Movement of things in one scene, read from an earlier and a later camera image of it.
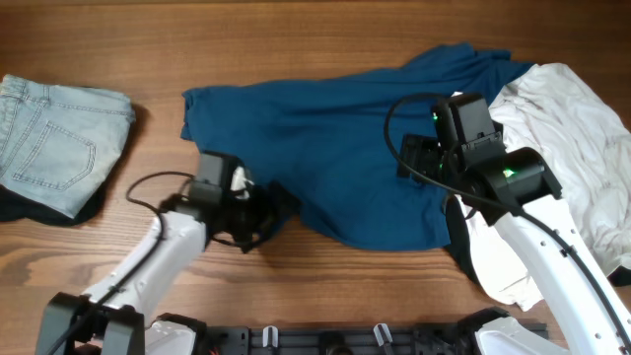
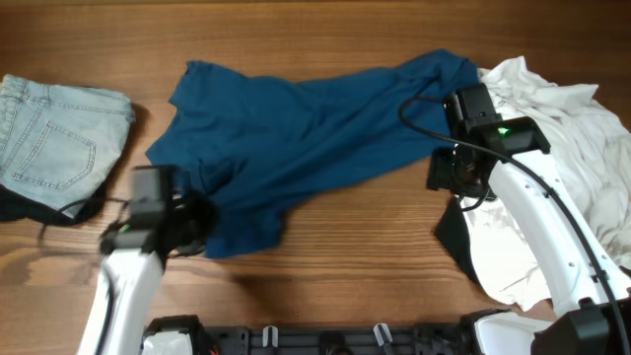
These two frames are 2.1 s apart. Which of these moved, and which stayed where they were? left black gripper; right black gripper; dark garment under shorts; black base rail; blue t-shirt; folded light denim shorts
Moved: right black gripper; left black gripper; blue t-shirt
Stayed: black base rail; folded light denim shorts; dark garment under shorts
